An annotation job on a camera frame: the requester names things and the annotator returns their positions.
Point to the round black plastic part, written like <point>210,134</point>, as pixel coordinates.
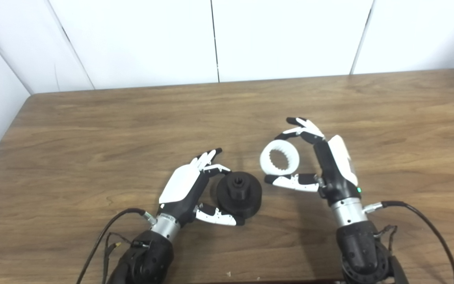
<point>248,201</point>

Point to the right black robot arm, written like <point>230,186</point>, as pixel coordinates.
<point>359,248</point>

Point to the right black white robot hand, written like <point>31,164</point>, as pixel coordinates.
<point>335,169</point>

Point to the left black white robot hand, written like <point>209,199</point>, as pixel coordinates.
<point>181,185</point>

